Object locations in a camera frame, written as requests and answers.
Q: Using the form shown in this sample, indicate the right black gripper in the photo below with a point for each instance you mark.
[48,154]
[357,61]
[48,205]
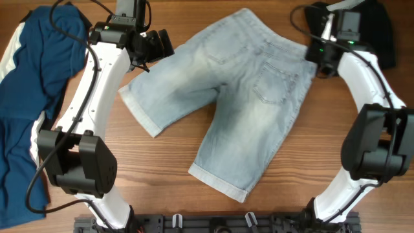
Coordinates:
[311,54]

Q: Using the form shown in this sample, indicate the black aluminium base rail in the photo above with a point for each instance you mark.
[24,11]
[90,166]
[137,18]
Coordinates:
[267,224]

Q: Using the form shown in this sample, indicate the blue white-striped garment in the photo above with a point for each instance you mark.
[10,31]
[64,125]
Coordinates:
[35,68]

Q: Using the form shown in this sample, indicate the light blue denim shorts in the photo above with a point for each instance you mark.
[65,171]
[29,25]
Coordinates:
[258,81]

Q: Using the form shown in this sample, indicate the black folded garment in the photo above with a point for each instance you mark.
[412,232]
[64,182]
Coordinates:
[375,26]

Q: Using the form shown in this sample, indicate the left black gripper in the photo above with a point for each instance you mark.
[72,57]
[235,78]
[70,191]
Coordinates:
[158,52]

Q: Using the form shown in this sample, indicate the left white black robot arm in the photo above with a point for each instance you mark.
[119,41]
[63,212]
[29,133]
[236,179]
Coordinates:
[74,154]

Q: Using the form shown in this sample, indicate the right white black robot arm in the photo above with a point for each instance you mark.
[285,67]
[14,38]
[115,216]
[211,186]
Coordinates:
[379,145]

